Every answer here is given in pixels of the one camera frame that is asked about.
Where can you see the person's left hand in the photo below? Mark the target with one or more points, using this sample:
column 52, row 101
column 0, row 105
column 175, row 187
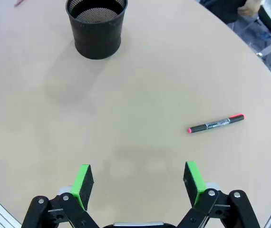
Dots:
column 248, row 8

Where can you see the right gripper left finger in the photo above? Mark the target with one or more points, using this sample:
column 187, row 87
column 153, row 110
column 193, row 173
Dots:
column 80, row 190

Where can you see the black marker with red caps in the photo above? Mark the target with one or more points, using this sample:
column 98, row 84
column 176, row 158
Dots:
column 216, row 124

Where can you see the pink pen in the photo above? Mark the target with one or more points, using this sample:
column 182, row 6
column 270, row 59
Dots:
column 19, row 3

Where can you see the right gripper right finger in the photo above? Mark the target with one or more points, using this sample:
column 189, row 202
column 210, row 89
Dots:
column 195, row 187

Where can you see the clear plastic storage bin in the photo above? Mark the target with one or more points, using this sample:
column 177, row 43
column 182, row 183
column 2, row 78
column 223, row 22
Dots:
column 264, row 47

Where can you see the black mesh pen holder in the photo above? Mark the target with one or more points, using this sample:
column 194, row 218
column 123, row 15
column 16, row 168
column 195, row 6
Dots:
column 97, row 40

